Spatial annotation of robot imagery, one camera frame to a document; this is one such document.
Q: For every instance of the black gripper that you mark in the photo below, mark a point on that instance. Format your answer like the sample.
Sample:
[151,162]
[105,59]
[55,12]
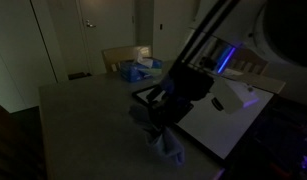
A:
[191,85]

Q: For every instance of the blue cloth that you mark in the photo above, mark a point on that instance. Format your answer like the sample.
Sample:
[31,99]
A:
[166,143]

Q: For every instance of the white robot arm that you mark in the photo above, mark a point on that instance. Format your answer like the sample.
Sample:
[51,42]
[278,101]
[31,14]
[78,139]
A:
[286,30]

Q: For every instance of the black framed whiteboard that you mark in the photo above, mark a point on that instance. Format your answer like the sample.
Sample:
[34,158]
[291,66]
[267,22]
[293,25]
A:
[219,126]

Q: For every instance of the blue tissue box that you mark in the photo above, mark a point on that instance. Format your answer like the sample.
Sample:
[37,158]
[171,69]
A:
[136,70]

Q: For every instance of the dark doormat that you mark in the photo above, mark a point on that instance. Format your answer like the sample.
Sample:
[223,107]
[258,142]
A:
[79,75]

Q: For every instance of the pale room door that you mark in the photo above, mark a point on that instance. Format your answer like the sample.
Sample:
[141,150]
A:
[106,33]

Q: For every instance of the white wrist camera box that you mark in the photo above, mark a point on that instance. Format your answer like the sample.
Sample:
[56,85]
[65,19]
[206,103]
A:
[233,96]

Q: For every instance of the dark wall switch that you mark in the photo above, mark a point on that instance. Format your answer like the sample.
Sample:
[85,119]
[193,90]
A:
[160,25]

